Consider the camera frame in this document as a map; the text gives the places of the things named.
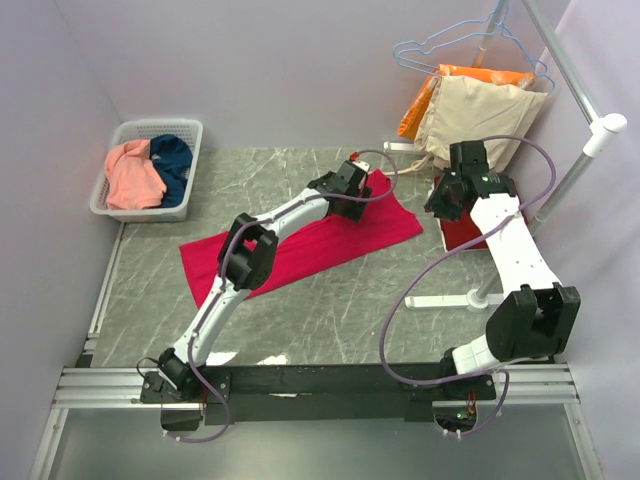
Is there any pink red t shirt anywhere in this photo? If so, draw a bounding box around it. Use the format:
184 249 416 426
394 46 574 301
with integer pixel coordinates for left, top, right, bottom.
180 195 423 307

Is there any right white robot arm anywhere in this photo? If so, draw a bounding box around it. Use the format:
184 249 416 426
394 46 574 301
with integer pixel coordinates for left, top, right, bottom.
425 140 581 399

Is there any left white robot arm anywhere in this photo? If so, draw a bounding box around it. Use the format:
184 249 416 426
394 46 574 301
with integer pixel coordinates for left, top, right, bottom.
158 154 372 402

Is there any folded dark red t shirt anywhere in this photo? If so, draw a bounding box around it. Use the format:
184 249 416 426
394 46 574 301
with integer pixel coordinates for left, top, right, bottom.
429 176 520 251

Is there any beige hanging garment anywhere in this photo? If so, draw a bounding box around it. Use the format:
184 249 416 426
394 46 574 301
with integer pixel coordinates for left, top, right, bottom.
414 76 547 172

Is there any orange hanging garment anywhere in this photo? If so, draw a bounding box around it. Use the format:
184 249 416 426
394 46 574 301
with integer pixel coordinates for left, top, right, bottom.
397 63 537 142

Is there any metal clothes rack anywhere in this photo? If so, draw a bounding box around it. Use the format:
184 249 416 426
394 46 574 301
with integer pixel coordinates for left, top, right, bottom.
401 1 627 311

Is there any white plastic laundry basket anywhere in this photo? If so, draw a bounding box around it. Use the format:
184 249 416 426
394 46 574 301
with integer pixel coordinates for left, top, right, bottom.
90 118 204 223

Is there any dark blue t shirt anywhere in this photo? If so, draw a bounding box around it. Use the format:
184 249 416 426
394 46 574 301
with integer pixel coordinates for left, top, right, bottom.
150 134 193 208

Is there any salmon pink t shirt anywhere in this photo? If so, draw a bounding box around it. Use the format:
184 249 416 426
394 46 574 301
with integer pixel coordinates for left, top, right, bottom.
104 139 166 210

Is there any black base beam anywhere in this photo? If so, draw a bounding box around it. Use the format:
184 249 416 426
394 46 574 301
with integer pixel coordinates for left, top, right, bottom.
139 363 496 432

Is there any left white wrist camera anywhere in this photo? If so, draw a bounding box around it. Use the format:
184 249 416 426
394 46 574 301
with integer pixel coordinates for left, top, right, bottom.
349 152 370 173

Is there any blue wire hanger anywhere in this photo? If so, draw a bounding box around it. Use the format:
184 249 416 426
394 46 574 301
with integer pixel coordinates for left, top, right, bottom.
392 1 556 93

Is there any aluminium rail frame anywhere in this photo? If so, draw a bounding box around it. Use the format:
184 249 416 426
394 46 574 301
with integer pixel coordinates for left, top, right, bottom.
29 364 605 479

